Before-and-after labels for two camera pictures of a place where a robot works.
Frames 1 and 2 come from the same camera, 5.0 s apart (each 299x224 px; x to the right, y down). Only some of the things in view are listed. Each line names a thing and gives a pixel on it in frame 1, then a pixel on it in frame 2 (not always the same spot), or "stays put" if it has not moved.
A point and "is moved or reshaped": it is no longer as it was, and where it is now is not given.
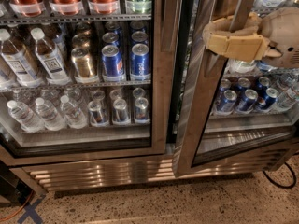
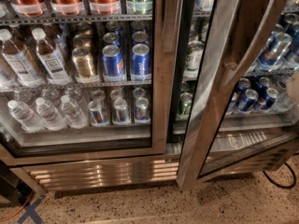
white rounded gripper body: x=284 y=35 → x=294 y=87
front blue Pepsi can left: x=112 y=62 stays put
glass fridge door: x=232 y=115 is moved or reshaped
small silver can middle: x=121 y=110 stays put
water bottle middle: x=51 y=118 stays put
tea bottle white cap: x=49 y=59 stays put
